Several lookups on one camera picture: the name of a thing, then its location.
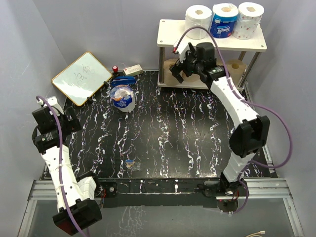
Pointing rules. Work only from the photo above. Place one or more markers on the crumpled plastic wrapper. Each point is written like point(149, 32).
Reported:
point(132, 165)

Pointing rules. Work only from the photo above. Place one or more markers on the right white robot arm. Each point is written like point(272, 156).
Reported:
point(250, 129)

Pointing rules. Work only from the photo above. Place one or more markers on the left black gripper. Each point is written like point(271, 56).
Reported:
point(72, 125)

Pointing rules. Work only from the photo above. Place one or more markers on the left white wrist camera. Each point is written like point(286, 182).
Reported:
point(53, 102)

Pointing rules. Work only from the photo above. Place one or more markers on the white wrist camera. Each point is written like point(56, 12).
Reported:
point(182, 50)
point(53, 102)

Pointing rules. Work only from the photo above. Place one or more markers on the blue stapler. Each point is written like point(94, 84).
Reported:
point(123, 80)

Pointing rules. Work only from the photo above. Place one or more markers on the aluminium rail frame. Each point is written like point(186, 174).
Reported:
point(170, 192)

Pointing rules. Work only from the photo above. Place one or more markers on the small whiteboard wooden frame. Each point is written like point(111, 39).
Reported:
point(82, 78)

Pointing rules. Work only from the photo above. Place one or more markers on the white cable connector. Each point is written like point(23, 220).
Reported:
point(257, 234)

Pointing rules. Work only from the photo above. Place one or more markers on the white two-tier shelf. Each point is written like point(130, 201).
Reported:
point(170, 31)

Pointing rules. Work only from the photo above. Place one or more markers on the blue paper roll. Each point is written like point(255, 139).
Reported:
point(223, 20)

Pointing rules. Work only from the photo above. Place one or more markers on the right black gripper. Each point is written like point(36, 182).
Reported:
point(177, 68)

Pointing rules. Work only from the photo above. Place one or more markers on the white floral paper roll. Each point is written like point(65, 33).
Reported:
point(249, 17)

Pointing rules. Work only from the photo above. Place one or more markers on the plastic blue tissue roll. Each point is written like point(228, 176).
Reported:
point(123, 98)

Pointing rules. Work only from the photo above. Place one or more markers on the brown paper roll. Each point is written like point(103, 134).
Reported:
point(191, 78)
point(170, 72)
point(236, 69)

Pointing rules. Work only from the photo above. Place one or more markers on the white red cardboard box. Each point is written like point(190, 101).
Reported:
point(133, 70)

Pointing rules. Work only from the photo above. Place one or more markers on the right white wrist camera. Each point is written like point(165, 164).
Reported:
point(182, 50)

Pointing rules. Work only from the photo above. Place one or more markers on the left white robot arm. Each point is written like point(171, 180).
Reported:
point(77, 208)

